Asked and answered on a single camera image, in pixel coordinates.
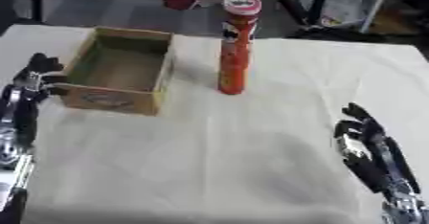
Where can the black tripod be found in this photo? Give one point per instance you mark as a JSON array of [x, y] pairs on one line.
[[329, 14]]

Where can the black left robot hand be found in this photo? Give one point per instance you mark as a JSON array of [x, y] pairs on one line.
[[25, 113]]

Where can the tall red chip can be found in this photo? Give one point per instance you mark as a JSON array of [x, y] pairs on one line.
[[237, 46]]

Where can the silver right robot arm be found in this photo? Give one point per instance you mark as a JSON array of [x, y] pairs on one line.
[[404, 206]]

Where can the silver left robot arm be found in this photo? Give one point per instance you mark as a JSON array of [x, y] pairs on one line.
[[12, 183]]

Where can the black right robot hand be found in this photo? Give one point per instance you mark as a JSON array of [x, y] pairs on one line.
[[373, 157]]

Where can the tan cardboard box green inside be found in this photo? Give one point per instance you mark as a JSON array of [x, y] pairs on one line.
[[120, 74]]

